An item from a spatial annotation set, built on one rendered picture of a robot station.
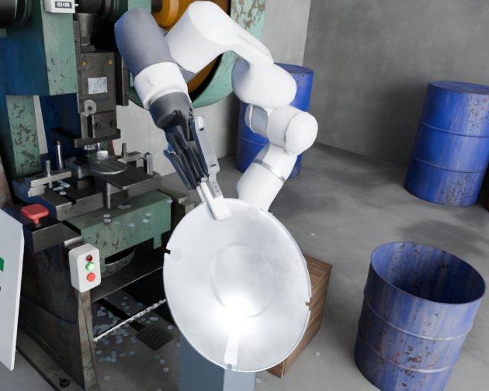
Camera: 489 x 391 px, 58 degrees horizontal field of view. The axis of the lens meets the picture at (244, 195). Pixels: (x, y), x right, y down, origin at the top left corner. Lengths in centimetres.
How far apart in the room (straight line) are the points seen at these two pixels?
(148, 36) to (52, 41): 66
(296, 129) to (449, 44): 329
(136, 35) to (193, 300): 47
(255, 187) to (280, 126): 18
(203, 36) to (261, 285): 45
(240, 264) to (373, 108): 392
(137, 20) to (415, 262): 157
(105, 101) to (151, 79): 86
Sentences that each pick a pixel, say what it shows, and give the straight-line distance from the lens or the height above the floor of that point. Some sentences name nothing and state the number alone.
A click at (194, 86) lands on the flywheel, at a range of 172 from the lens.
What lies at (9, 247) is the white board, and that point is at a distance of 184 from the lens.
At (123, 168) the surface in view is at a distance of 163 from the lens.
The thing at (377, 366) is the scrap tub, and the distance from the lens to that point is 192.
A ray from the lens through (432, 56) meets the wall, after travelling 437.
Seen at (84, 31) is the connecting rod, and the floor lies 123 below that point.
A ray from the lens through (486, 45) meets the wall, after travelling 426.
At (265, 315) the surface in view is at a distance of 77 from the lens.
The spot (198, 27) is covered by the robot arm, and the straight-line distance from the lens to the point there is 85.
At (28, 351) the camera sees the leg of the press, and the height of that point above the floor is 3.
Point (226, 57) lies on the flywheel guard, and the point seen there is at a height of 119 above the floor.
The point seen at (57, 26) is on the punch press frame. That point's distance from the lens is 147.
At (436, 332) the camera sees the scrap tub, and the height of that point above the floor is 35.
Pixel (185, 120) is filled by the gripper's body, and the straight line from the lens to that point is 77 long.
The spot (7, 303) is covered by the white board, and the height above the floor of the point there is 26.
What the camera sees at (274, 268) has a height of 94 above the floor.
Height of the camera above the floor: 137
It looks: 24 degrees down
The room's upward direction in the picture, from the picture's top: 5 degrees clockwise
